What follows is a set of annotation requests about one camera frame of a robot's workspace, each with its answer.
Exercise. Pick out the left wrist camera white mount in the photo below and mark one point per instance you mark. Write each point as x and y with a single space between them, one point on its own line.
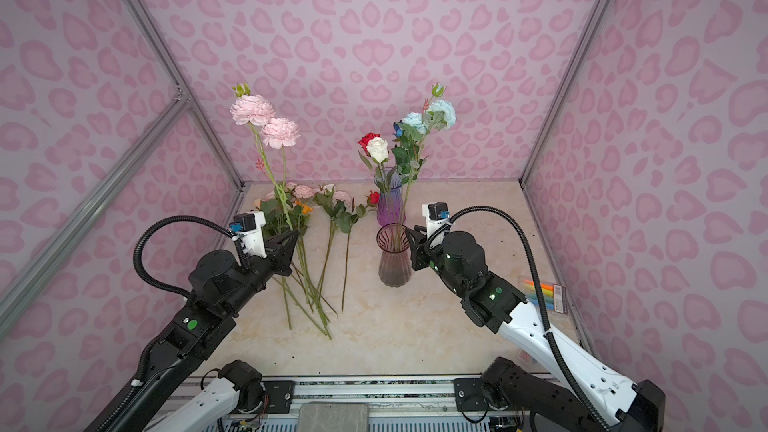
247 229

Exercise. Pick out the smoky pink glass vase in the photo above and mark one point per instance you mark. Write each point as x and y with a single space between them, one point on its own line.
394 268

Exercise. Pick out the colourful packet at wall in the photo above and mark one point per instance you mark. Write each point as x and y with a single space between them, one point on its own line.
554 294

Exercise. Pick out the red rose long stem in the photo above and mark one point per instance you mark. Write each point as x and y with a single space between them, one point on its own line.
365 140

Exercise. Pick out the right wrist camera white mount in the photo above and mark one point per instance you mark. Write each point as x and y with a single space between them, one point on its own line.
436 215

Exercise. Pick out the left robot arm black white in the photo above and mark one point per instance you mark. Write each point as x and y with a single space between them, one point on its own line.
221 287

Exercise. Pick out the pink flower sprig right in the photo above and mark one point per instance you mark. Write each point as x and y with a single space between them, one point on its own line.
338 206

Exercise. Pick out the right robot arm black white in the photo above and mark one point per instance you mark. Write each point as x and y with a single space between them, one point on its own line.
583 395

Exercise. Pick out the small red rose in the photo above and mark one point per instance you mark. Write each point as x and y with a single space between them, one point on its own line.
355 213

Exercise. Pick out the white rose long stem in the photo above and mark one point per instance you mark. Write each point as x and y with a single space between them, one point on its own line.
377 149

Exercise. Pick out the purple blue glass vase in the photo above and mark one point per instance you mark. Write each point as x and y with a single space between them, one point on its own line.
390 207

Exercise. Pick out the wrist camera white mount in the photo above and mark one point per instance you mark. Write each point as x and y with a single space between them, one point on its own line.
247 229
436 215

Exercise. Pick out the grey block on rail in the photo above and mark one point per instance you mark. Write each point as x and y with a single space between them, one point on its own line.
333 417

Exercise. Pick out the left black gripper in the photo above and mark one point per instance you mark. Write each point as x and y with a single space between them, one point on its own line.
280 256

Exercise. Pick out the pink carnation sprig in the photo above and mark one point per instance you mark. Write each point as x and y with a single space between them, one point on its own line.
270 132

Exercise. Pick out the light blue flower sprig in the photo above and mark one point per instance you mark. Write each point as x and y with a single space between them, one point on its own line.
436 114

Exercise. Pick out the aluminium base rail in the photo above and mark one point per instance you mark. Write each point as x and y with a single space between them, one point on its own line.
239 389

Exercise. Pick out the orange flower stem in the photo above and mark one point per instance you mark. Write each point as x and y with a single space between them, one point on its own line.
305 208

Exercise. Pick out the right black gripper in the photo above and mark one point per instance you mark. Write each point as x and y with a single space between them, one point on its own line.
418 252

